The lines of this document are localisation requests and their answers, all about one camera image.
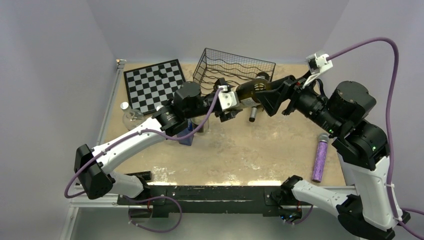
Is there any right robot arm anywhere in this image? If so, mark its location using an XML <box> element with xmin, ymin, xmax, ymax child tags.
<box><xmin>256</xmin><ymin>76</ymin><xmax>411</xmax><ymax>240</ymax></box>

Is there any black white chessboard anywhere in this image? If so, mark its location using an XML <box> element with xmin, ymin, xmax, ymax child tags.
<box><xmin>123</xmin><ymin>59</ymin><xmax>186</xmax><ymax>115</ymax></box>

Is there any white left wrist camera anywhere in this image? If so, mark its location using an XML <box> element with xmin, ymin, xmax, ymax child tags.
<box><xmin>218</xmin><ymin>85</ymin><xmax>240</xmax><ymax>111</ymax></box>

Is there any black wire wine rack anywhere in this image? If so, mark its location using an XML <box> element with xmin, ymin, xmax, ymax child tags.
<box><xmin>192</xmin><ymin>48</ymin><xmax>276</xmax><ymax>94</ymax></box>

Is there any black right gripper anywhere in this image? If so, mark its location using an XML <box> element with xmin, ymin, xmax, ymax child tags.
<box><xmin>253</xmin><ymin>67</ymin><xmax>341</xmax><ymax>134</ymax></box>

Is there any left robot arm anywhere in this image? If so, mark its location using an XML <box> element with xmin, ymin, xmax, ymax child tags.
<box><xmin>70</xmin><ymin>78</ymin><xmax>240</xmax><ymax>205</ymax></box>

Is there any dark green wine bottle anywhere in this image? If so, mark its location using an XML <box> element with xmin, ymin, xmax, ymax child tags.
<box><xmin>235</xmin><ymin>78</ymin><xmax>271</xmax><ymax>109</ymax></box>

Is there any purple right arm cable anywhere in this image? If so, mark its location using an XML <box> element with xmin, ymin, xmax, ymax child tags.
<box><xmin>326</xmin><ymin>37</ymin><xmax>424</xmax><ymax>240</ymax></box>

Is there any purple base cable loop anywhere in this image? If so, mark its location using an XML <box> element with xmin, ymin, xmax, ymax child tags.
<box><xmin>127</xmin><ymin>195</ymin><xmax>183</xmax><ymax>234</ymax></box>

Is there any purple glitter microphone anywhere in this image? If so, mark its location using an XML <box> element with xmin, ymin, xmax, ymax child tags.
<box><xmin>311</xmin><ymin>133</ymin><xmax>330</xmax><ymax>183</ymax></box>

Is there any clear glass bottle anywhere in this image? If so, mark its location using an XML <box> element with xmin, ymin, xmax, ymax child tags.
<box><xmin>193</xmin><ymin>115</ymin><xmax>209</xmax><ymax>134</ymax></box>

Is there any clear round flask bottle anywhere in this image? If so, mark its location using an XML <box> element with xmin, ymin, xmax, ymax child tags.
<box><xmin>120</xmin><ymin>101</ymin><xmax>145</xmax><ymax>131</ymax></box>

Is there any blue rectangular glass bottle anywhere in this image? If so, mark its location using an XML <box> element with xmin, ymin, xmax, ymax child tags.
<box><xmin>176</xmin><ymin>119</ymin><xmax>194</xmax><ymax>146</ymax></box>

